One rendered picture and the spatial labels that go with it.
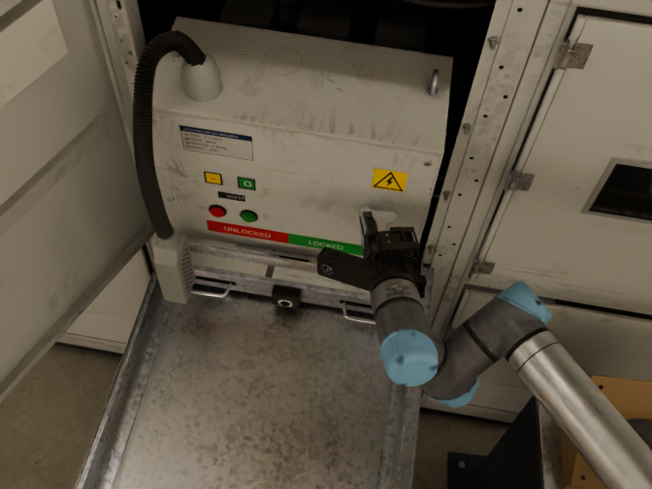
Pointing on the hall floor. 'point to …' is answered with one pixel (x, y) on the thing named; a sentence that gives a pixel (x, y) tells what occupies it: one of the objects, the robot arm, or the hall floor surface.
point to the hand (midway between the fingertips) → (361, 212)
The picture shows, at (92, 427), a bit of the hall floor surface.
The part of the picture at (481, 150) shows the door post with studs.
